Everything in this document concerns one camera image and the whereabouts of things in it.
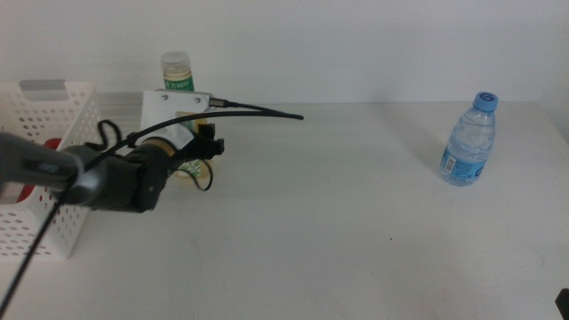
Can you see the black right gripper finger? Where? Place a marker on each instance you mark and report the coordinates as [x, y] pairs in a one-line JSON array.
[[563, 306]]

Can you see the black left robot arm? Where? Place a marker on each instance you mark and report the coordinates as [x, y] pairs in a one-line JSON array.
[[115, 182]]

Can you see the yellow tea bottle green label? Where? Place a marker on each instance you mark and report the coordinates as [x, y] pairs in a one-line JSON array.
[[177, 66]]

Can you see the clear water bottle blue cap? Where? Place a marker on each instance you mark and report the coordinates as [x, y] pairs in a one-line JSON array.
[[469, 142]]

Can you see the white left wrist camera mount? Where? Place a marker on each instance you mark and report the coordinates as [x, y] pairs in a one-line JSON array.
[[155, 111]]

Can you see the white perforated plastic basket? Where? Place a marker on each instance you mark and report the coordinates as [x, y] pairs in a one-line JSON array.
[[26, 231]]

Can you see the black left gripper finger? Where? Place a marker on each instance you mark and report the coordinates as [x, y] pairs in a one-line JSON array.
[[207, 131]]

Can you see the red cola can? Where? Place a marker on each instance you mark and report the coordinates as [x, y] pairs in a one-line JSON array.
[[53, 143]]

